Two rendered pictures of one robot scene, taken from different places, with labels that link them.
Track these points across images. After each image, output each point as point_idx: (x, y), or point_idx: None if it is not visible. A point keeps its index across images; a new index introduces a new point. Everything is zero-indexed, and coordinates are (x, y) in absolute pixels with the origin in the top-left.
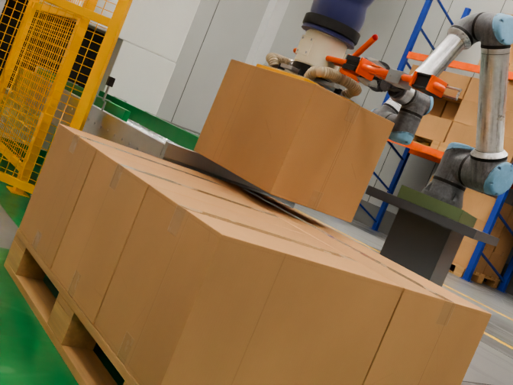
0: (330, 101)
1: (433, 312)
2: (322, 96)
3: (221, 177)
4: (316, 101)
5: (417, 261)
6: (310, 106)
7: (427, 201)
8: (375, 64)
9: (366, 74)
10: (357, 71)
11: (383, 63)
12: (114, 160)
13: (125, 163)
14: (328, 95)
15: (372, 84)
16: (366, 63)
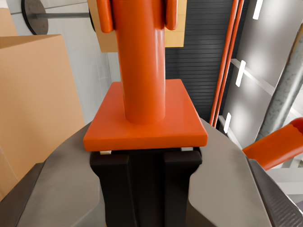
0: (5, 41)
1: None
2: (29, 37)
3: None
4: (20, 37)
5: None
6: (9, 36)
7: None
8: (197, 116)
9: (119, 105)
10: (119, 82)
11: (277, 202)
12: (11, 16)
13: (6, 22)
14: (27, 39)
15: (55, 181)
16: (166, 89)
